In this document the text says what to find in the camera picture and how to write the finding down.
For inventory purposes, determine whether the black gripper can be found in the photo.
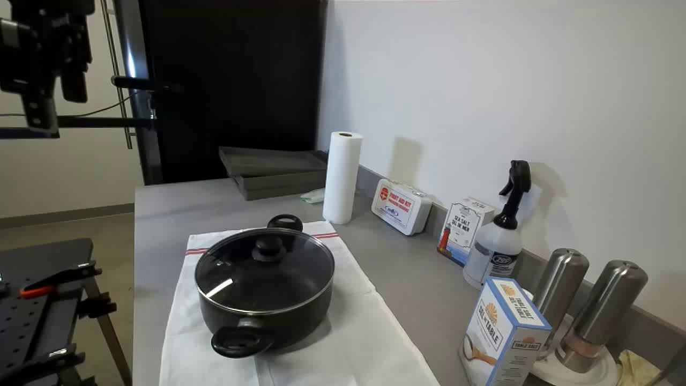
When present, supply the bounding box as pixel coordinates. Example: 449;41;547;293
0;0;97;135

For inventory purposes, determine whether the glass pot lid black knob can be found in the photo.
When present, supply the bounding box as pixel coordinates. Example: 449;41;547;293
193;224;337;318

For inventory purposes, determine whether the tall black cabinet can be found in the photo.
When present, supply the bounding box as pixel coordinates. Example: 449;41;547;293
114;0;330;186

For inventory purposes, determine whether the black perforated work table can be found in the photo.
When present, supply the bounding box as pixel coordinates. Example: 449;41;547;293
0;235;135;386

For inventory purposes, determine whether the stack of dark grey mats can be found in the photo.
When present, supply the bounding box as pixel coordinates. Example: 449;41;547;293
217;143;330;202

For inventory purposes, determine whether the white paper towel roll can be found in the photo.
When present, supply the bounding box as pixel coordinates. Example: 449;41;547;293
322;129;364;224

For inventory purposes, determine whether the flat white box red print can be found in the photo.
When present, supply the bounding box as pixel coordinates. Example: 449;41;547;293
368;178;434;237

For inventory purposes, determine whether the white towel with red stripes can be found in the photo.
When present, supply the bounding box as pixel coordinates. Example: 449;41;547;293
157;218;442;386

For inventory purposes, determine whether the small white box blue print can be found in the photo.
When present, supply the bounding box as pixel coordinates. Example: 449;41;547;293
434;194;496;267

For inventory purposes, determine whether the clear spray bottle black trigger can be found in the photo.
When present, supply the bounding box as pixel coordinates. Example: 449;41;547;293
460;159;534;289

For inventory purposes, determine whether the blue and orange carton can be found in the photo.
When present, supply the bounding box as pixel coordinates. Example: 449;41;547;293
458;276;555;386

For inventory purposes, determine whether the stainless steel grinder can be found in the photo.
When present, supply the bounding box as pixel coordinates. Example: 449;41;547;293
531;246;591;351
555;260;652;373

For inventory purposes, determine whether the white plate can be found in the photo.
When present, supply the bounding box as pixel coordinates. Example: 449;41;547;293
531;340;622;386

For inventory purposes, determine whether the yellow cloth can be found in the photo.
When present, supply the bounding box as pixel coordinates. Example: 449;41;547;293
614;348;671;386

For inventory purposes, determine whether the black clamp with red handle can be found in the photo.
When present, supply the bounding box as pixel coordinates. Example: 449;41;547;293
16;261;102;299

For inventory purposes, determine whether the black two-handled cooking pot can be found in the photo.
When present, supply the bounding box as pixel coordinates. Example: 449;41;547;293
193;212;338;360

